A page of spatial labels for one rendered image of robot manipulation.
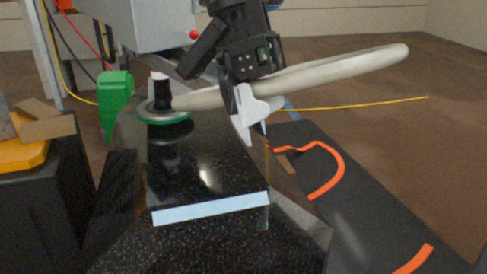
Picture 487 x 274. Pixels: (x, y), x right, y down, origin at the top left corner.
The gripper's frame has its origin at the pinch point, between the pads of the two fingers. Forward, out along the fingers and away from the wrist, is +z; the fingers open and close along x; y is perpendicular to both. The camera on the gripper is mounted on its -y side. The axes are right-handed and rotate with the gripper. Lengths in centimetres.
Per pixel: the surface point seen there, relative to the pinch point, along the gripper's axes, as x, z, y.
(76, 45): 221, -81, -279
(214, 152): 47, 14, -37
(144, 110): 53, -5, -67
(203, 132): 58, 8, -46
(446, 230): 158, 109, 33
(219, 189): 30.0, 20.7, -28.2
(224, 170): 39, 18, -30
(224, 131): 61, 10, -40
